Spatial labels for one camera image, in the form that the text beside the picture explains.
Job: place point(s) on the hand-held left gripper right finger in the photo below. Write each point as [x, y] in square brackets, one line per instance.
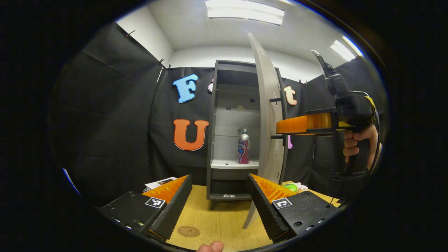
[266, 208]

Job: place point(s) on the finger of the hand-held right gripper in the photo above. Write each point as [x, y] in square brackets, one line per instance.
[304, 123]

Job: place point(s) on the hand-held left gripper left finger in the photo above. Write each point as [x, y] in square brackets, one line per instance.
[175, 206]

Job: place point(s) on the round wooden coaster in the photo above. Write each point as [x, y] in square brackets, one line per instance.
[188, 231]

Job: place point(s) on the grey cabinet door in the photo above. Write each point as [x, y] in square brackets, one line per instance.
[267, 105]

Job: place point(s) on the silver bottle with pink label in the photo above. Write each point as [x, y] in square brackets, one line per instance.
[243, 148]

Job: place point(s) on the dark grey cabinet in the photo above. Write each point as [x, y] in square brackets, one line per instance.
[212, 140]

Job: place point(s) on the stack of books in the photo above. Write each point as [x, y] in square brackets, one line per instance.
[159, 182]

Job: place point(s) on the green and pink toy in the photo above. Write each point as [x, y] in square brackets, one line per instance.
[293, 187]

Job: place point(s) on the ceiling light panel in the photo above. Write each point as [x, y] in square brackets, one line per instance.
[245, 12]
[344, 49]

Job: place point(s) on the black backdrop cloth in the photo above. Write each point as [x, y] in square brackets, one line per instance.
[115, 122]

